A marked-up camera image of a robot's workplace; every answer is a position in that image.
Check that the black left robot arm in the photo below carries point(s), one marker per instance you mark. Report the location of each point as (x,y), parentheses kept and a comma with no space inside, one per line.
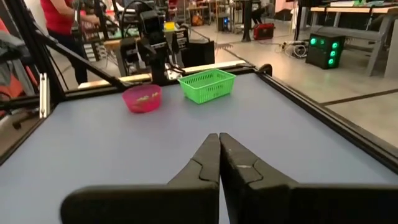
(158,62)

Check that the black computer with green lights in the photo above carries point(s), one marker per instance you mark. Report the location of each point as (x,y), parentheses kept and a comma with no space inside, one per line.
(325,51)

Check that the grey-blue table mat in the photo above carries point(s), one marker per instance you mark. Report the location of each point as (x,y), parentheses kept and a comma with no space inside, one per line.
(124,146)

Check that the person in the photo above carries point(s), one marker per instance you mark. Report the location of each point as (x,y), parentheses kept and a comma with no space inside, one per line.
(59,18)

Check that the red toolbox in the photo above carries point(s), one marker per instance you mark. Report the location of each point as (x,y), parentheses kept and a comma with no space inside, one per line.
(263,31)

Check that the black box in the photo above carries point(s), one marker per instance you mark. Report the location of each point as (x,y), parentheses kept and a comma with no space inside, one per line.
(199,53)

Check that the black frame clamp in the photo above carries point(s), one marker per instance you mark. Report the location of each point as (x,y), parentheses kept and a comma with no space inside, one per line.
(265,69)

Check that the silver metal bracket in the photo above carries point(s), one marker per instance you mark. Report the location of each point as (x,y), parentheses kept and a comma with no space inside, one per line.
(43,95)

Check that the black pillar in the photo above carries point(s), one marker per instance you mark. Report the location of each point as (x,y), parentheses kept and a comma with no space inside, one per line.
(247,18)

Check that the yellow box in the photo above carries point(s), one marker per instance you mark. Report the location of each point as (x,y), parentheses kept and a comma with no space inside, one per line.
(169,25)

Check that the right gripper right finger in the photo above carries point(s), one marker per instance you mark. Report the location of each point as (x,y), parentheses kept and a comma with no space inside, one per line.
(280,202)

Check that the black diagonal frame strut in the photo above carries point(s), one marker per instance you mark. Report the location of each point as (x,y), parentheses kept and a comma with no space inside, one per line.
(77,59)

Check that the pink plastic bowl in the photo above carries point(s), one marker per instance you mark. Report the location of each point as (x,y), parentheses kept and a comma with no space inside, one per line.
(141,99)

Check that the grey bench table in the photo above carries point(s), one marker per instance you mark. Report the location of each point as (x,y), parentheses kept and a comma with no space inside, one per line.
(357,31)

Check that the green plastic basket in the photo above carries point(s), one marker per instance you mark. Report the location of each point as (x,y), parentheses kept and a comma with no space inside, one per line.
(206,85)

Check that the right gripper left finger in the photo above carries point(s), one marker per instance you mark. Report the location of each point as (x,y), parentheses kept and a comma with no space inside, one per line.
(155,202)

